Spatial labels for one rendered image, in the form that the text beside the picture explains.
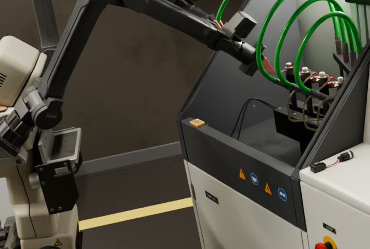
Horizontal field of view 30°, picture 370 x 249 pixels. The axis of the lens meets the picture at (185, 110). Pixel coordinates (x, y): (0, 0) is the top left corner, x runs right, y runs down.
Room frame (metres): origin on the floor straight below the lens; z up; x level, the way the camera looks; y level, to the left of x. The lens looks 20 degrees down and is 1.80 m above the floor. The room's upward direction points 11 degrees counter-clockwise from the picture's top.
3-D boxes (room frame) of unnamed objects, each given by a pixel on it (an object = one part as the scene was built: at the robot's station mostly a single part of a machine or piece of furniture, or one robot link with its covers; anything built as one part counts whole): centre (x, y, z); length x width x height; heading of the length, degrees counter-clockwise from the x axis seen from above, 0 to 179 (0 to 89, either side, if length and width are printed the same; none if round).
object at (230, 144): (1.93, -0.13, 0.87); 0.62 x 0.04 x 0.16; 25
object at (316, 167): (1.60, -0.35, 0.99); 0.12 x 0.02 x 0.02; 109
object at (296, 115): (1.92, -0.39, 0.91); 0.34 x 0.10 x 0.15; 25
